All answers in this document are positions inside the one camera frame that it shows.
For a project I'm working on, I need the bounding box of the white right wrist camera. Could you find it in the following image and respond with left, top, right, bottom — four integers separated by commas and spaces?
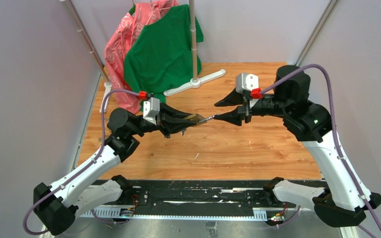
235, 73, 259, 94

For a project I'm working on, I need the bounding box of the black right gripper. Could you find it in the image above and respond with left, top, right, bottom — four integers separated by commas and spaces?
213, 85, 291, 125

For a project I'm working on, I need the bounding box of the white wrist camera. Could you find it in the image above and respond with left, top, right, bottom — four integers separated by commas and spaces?
143, 97, 160, 125
235, 73, 259, 94

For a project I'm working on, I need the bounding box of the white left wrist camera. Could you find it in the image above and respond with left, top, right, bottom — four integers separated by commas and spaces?
143, 97, 160, 125

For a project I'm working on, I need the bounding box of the pink patterned garment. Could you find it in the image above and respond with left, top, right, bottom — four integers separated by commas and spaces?
104, 0, 179, 115

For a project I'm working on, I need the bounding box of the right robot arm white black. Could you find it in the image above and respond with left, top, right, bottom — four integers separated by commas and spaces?
215, 65, 381, 228

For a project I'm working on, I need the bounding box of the brass padlock with steel shackle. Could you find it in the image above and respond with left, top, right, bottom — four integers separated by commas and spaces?
184, 114, 205, 126

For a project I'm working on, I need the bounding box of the white clothes rack stand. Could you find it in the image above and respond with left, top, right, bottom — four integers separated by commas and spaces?
61, 0, 226, 113

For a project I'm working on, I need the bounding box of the silver key bunch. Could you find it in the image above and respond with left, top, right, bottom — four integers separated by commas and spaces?
199, 114, 218, 123

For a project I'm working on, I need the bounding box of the green t-shirt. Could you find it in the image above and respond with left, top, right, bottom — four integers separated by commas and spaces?
124, 4, 193, 102

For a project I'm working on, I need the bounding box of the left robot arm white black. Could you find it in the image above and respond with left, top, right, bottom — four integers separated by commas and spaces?
30, 103, 199, 236

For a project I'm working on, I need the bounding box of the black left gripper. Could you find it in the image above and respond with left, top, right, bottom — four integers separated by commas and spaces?
129, 103, 197, 138

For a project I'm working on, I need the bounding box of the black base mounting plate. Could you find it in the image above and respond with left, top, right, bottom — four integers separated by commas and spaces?
94, 180, 309, 221

